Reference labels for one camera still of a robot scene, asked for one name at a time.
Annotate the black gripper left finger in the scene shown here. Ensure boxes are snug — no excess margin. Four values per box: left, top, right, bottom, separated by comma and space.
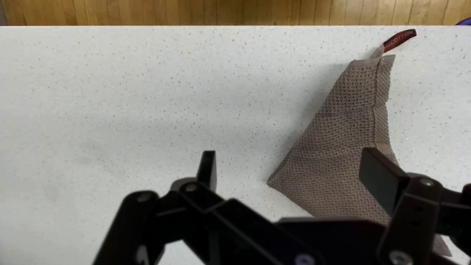
93, 149, 316, 265

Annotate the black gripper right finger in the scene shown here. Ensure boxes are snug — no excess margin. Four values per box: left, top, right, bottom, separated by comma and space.
359, 146, 471, 265

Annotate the brown waffle-weave towel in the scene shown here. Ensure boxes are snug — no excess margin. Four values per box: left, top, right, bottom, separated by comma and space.
266, 28, 453, 258

